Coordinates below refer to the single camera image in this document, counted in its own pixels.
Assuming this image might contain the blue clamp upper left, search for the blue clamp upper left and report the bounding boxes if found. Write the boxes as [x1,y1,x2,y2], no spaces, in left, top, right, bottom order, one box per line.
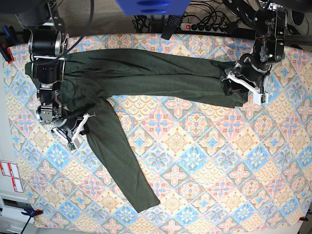
[0,25,14,64]

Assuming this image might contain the blue clamp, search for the blue clamp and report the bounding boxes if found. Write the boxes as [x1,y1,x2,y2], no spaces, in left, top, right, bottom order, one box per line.
[0,25,14,64]
[21,209,43,234]

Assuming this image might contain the blue plastic box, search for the blue plastic box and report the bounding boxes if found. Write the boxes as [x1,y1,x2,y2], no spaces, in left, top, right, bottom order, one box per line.
[117,0,191,16]

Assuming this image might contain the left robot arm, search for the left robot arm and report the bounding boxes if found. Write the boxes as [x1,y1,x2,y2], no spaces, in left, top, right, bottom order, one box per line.
[220,0,312,105]

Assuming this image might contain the patterned colourful tablecloth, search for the patterned colourful tablecloth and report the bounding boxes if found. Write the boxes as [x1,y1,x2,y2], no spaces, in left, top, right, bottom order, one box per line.
[0,45,312,234]

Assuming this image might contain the black remote control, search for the black remote control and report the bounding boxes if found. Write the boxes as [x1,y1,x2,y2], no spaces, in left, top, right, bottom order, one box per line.
[161,15,182,40]

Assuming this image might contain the blue clamp lower left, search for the blue clamp lower left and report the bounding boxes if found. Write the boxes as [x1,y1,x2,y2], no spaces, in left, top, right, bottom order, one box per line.
[21,209,43,234]

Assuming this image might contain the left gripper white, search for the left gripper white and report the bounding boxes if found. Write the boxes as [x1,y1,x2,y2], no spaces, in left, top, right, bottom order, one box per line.
[220,69,269,104]

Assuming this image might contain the white red-framed labels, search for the white red-framed labels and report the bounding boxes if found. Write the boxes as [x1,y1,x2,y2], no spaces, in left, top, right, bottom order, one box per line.
[0,161,23,193]

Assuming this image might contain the white power strip red switch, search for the white power strip red switch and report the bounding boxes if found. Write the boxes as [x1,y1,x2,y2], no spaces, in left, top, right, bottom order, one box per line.
[180,23,225,33]

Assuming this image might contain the orange clamp lower right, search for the orange clamp lower right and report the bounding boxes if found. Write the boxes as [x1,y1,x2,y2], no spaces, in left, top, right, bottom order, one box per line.
[299,217,309,221]

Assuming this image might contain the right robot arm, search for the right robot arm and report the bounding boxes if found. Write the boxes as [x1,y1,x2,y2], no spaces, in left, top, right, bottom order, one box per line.
[16,0,90,151]

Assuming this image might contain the dark green long-sleeve shirt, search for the dark green long-sleeve shirt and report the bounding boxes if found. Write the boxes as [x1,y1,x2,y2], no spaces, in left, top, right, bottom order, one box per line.
[24,48,249,214]

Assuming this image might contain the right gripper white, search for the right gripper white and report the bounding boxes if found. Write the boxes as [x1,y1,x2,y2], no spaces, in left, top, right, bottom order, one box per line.
[51,113,95,151]

